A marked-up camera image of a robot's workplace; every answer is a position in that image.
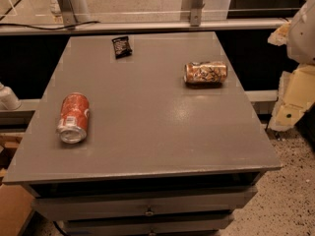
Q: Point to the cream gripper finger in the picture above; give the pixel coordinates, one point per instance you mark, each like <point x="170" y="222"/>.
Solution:
<point x="296" y="95"/>
<point x="279" y="36"/>

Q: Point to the orange patterned soda can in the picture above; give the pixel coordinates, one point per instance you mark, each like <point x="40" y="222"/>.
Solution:
<point x="197" y="73"/>

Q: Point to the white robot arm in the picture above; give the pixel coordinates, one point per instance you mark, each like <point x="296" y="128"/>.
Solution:
<point x="300" y="45"/>

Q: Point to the red soda can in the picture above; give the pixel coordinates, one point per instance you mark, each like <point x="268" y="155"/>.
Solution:
<point x="74" y="118"/>

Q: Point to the grey drawer cabinet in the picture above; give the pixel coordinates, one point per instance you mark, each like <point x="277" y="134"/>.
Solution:
<point x="160" y="158"/>

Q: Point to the black snack packet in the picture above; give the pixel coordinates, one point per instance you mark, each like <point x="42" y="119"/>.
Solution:
<point x="121" y="46"/>

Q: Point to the white pipe at left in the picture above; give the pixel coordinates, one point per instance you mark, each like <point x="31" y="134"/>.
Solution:
<point x="8" y="98"/>

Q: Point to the brown cardboard box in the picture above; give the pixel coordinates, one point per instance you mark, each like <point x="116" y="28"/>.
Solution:
<point x="15" y="202"/>

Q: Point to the grey metal rail frame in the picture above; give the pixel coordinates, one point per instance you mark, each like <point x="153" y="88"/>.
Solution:
<point x="96" y="27"/>

